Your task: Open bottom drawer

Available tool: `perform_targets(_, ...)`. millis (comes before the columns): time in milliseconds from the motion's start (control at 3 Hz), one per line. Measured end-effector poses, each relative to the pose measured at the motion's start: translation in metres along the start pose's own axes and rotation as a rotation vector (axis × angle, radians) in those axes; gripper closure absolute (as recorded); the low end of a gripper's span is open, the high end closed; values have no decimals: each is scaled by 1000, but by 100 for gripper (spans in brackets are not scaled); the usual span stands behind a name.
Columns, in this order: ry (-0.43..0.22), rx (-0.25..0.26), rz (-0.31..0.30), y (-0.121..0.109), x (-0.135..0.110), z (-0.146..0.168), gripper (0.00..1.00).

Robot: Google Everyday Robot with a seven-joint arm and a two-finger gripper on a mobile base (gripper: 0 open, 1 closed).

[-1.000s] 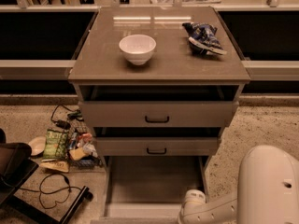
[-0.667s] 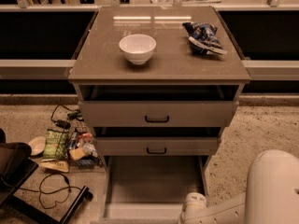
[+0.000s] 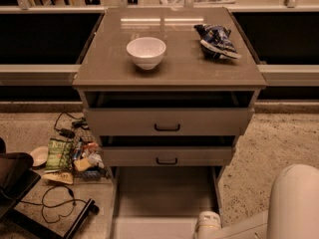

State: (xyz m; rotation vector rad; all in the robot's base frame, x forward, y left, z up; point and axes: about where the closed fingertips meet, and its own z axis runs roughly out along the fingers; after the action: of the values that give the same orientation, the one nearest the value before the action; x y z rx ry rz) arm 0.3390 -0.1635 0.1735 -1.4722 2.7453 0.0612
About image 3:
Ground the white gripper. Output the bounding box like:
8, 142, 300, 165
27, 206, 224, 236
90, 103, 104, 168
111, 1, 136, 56
194, 211, 221, 239

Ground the grey bottom drawer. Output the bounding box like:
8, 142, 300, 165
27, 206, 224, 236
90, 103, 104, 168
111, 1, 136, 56
107, 166, 220, 239

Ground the grey drawer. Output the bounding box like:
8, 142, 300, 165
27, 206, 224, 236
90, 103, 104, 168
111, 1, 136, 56
83, 91, 256, 137
101, 135, 236, 166
107, 166, 220, 239

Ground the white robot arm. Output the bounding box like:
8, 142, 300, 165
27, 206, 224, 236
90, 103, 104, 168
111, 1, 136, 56
194, 164, 319, 239

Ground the grey middle drawer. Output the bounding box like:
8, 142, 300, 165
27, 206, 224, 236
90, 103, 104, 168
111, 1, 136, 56
101, 135, 236, 166

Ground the grey three-drawer cabinet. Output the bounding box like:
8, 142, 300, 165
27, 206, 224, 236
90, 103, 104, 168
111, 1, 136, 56
71, 6, 267, 184

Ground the grey top drawer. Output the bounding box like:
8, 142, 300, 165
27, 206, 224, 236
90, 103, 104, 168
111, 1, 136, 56
83, 91, 256, 137

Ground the yellow sponge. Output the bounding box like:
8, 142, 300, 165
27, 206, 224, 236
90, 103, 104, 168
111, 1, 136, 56
74, 158, 93, 172

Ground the tan snack bag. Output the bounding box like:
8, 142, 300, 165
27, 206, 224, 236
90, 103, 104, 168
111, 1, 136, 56
43, 172, 74, 185

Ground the green chip bag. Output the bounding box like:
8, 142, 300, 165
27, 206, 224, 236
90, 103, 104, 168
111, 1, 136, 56
45, 138, 73, 172

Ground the white ceramic bowl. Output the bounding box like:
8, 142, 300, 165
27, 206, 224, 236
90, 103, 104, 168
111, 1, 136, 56
127, 37, 166, 70

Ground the white plate on floor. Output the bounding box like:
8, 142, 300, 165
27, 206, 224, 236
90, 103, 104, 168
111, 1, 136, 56
30, 146, 49, 167

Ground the blue chip bag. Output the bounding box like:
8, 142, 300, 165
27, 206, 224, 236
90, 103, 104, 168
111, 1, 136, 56
193, 24, 241, 59

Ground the black chair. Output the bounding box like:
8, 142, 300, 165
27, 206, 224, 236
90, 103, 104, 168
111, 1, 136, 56
0, 137, 40, 219

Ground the wire basket with snacks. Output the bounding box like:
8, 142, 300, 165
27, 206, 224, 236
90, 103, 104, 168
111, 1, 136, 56
72, 128, 109, 179

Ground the black cable on floor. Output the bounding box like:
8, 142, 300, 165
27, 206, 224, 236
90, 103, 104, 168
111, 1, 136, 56
20, 183, 89, 224

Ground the black power adapter cable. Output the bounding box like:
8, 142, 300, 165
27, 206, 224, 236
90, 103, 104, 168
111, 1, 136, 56
53, 111, 90, 139

